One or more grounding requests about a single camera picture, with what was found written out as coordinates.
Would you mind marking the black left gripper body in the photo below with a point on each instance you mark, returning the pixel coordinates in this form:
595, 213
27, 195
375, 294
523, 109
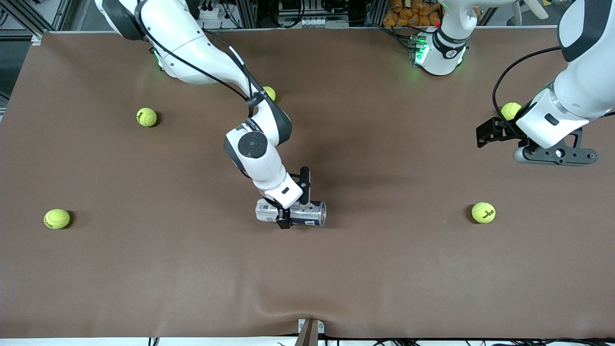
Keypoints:
505, 130

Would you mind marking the white and navy tennis can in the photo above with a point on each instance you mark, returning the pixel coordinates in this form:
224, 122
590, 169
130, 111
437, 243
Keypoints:
312, 214

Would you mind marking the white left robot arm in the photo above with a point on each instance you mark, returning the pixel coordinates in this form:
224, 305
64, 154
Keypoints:
576, 96

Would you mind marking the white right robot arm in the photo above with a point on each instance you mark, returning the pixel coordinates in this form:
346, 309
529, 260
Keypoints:
259, 158

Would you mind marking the yellow tennis ball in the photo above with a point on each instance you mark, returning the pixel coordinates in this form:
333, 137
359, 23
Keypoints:
270, 93
483, 212
146, 117
56, 218
509, 110

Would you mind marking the brown table mat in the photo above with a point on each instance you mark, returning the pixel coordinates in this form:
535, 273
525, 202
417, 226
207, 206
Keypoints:
336, 269

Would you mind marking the white tubular stand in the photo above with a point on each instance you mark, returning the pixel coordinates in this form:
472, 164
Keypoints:
534, 8

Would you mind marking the orange packets pile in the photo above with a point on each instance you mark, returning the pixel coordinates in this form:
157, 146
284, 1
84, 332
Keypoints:
413, 12

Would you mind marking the grey electronics box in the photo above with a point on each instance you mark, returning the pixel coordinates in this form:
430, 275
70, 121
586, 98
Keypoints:
312, 17

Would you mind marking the white power strip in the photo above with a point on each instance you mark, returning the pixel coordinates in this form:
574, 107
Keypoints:
209, 10

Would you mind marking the grey metal bracket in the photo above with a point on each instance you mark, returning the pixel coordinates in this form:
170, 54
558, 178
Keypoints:
310, 331

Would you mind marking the aluminium frame rail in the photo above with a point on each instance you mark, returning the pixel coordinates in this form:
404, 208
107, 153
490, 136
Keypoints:
247, 13
375, 12
43, 19

